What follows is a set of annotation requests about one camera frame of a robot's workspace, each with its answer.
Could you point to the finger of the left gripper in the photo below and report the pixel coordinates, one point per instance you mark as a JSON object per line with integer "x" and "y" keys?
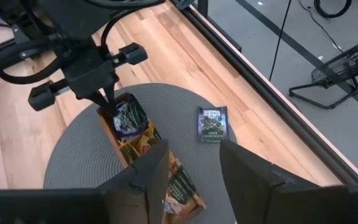
{"x": 112, "y": 99}
{"x": 104, "y": 102}

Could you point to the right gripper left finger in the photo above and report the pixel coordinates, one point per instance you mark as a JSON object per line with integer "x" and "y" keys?
{"x": 120, "y": 202}

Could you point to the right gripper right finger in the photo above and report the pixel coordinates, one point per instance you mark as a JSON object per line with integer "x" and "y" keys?
{"x": 275, "y": 202}

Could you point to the purple tea packet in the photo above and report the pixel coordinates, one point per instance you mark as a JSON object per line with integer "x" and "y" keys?
{"x": 130, "y": 119}
{"x": 213, "y": 124}

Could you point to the wooden tea caddy box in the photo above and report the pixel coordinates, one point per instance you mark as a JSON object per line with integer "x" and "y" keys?
{"x": 109, "y": 133}

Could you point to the orange mango tea packet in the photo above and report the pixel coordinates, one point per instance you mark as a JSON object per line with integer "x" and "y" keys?
{"x": 144, "y": 145}

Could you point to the beige vanilla tea packet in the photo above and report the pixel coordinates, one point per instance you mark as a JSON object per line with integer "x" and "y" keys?
{"x": 180, "y": 189}

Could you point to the round grey woven placemat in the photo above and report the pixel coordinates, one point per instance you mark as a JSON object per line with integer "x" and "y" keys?
{"x": 172, "y": 99}

